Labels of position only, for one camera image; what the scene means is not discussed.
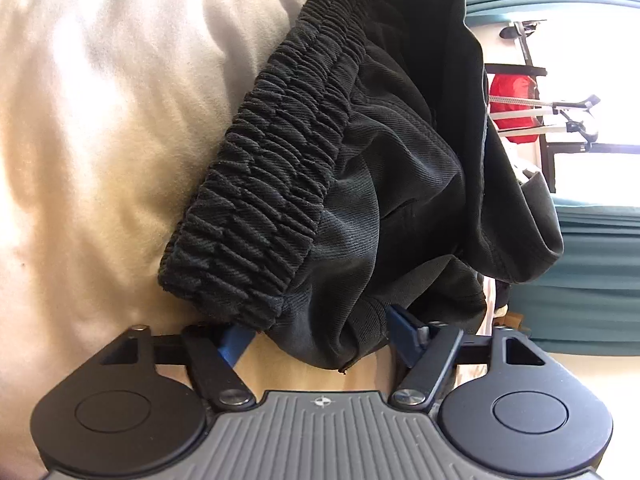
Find pastel bed duvet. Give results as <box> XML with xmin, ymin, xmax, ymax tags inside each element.
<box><xmin>0</xmin><ymin>0</ymin><xmax>402</xmax><ymax>480</ymax></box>

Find black pants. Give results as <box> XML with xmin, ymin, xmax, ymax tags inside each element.
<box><xmin>158</xmin><ymin>0</ymin><xmax>563</xmax><ymax>370</ymax></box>

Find clothes drying rack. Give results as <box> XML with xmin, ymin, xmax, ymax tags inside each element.
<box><xmin>484</xmin><ymin>19</ymin><xmax>601</xmax><ymax>194</ymax></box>

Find teal curtain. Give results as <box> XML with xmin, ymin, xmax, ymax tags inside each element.
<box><xmin>465</xmin><ymin>0</ymin><xmax>639</xmax><ymax>356</ymax></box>

